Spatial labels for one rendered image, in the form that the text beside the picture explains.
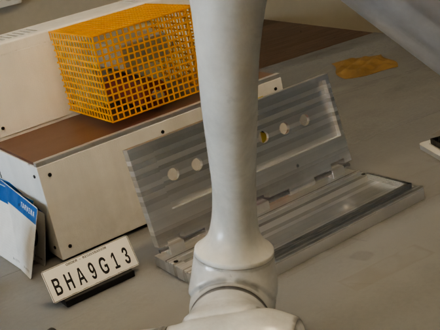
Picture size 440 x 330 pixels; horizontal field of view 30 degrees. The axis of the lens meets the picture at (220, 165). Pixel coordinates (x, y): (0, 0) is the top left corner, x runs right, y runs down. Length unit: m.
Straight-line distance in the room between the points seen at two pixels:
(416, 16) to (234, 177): 0.39
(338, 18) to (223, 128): 2.87
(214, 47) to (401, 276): 0.58
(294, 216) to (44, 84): 0.58
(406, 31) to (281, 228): 0.84
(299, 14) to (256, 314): 2.74
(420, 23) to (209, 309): 0.47
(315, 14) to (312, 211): 2.24
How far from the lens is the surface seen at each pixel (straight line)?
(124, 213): 1.55
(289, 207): 1.49
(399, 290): 1.22
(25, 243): 1.53
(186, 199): 1.41
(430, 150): 1.69
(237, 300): 0.96
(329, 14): 3.67
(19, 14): 3.11
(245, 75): 0.81
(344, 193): 1.51
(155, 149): 1.39
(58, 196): 1.49
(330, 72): 2.43
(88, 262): 1.39
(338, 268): 1.30
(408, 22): 0.61
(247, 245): 1.01
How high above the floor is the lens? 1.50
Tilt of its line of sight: 19 degrees down
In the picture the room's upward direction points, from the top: 12 degrees counter-clockwise
